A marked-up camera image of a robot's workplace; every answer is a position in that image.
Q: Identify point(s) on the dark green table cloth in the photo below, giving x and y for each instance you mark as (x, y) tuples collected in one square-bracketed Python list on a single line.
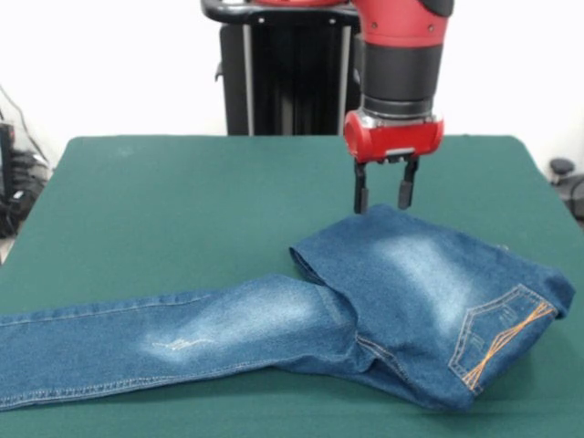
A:
[(137, 228)]

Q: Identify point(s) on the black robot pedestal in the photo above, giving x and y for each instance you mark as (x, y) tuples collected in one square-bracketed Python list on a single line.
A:
[(283, 82)]

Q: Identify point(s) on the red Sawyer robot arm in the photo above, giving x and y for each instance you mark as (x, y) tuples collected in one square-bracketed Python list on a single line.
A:
[(401, 68)]

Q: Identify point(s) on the blue denim jeans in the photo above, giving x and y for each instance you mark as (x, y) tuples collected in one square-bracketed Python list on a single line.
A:
[(410, 283)]

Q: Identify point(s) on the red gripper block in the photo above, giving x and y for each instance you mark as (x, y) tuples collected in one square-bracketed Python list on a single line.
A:
[(392, 139)]

